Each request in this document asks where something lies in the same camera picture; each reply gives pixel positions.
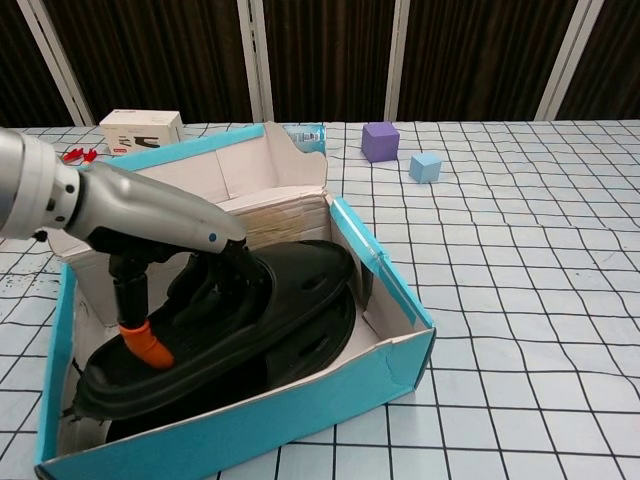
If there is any light blue cube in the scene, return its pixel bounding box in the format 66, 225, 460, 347
409, 152, 443, 185

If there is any checkered white tablecloth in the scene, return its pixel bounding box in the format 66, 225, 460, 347
0, 118, 640, 480

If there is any purple cube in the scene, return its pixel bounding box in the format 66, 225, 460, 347
361, 122, 400, 164

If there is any white metal frame post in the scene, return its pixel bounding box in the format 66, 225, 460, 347
533, 0, 594, 121
236, 0, 275, 124
13, 0, 96, 126
383, 0, 420, 122

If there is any black slipper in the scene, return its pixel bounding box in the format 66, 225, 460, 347
62, 239, 354, 426
102, 289, 359, 444

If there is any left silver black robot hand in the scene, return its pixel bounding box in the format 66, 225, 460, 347
64, 159, 271, 371

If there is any blue green snack tube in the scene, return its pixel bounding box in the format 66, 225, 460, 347
283, 123, 328, 154

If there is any white stapler carton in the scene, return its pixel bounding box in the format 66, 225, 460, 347
98, 109, 184, 156

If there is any light blue shoe box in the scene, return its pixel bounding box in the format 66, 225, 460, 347
33, 122, 436, 480

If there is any dark brown curtain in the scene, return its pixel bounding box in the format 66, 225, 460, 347
0, 0, 640, 129

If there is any yellow rubber chicken toy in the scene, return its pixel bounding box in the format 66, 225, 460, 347
58, 146, 100, 165

